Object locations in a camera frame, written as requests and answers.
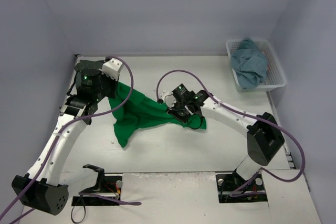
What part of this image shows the white laundry basket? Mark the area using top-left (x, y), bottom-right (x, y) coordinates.
top-left (232, 37), bottom-right (287, 92)

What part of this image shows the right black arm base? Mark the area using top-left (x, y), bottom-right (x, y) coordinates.
top-left (215, 172), bottom-right (268, 204)

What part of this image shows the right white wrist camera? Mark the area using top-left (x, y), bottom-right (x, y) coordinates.
top-left (159, 90), bottom-right (177, 110)

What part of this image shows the blue t shirt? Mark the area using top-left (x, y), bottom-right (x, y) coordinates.
top-left (230, 38), bottom-right (267, 90)

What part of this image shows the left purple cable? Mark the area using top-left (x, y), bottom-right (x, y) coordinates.
top-left (0, 56), bottom-right (142, 222)

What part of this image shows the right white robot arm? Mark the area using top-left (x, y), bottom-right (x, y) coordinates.
top-left (159, 84), bottom-right (285, 188)

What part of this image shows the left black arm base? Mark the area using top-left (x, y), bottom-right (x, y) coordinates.
top-left (71, 164), bottom-right (122, 207)

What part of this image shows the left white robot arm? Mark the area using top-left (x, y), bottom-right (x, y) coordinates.
top-left (12, 58), bottom-right (123, 216)

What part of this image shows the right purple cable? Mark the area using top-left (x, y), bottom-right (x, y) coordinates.
top-left (156, 70), bottom-right (305, 198)

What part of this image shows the green t shirt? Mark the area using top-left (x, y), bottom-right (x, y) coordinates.
top-left (112, 90), bottom-right (207, 148)

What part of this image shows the black thin looped cable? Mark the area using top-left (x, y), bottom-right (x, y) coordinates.
top-left (70, 195), bottom-right (87, 223)

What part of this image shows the purple cable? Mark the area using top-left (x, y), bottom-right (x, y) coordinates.
top-left (156, 70), bottom-right (305, 198)
top-left (0, 56), bottom-right (142, 222)

